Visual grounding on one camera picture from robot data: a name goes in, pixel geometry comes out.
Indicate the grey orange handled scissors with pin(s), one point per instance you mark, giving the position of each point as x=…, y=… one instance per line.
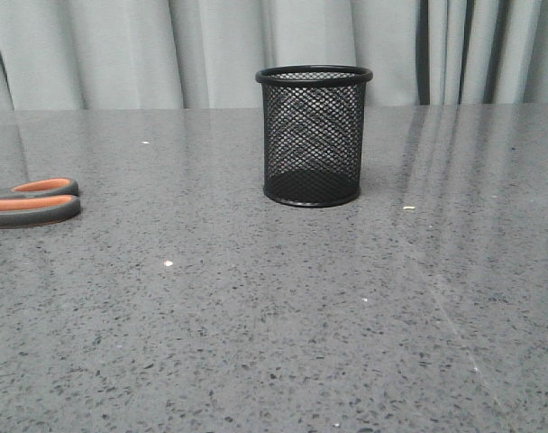
x=39, y=202

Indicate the black mesh pen bucket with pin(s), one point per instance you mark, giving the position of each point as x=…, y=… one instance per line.
x=313, y=121

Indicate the grey curtain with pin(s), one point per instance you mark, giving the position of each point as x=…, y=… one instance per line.
x=204, y=54

